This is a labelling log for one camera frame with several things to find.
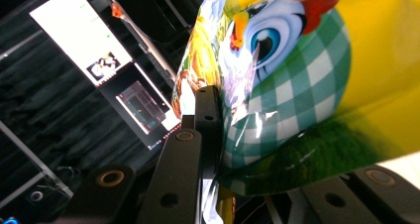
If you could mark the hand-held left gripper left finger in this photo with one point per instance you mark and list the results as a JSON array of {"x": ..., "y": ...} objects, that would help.
[{"x": 178, "y": 171}]

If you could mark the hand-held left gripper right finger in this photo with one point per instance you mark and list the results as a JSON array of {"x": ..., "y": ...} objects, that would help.
[{"x": 330, "y": 211}]

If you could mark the yellow green snack bag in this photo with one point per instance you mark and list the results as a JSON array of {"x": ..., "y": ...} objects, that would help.
[{"x": 297, "y": 85}]

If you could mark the dark screen monitor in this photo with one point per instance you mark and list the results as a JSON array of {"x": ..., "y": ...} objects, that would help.
[{"x": 142, "y": 105}]

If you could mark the grey metal stand pole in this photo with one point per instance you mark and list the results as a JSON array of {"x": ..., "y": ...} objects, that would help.
[{"x": 142, "y": 42}]

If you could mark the dark curtain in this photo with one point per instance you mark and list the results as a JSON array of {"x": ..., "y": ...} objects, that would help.
[{"x": 49, "y": 111}]

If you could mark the bright white monitor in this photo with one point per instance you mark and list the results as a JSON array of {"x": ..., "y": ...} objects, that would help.
[{"x": 76, "y": 35}]

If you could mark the orange clip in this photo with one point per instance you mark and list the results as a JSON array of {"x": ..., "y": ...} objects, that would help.
[{"x": 116, "y": 11}]

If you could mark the grey metal frame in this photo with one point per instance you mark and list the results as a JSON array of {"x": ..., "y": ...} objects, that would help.
[{"x": 36, "y": 159}]

